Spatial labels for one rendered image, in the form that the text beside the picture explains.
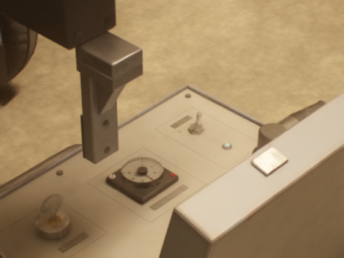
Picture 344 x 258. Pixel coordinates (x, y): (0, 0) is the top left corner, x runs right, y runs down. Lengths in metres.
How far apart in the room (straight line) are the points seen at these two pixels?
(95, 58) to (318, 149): 0.21
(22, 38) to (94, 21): 0.38
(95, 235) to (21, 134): 0.25
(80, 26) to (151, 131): 0.31
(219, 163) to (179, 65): 0.27
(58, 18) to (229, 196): 0.24
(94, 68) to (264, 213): 0.23
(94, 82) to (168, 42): 0.53
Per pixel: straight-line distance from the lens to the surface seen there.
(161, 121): 1.04
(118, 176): 0.96
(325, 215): 0.65
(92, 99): 0.76
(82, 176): 0.97
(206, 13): 1.34
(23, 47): 1.13
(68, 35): 0.73
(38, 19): 0.75
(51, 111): 1.16
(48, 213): 0.90
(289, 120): 0.95
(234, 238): 0.54
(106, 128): 0.78
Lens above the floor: 0.66
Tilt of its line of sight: 36 degrees down
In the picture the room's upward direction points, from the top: straight up
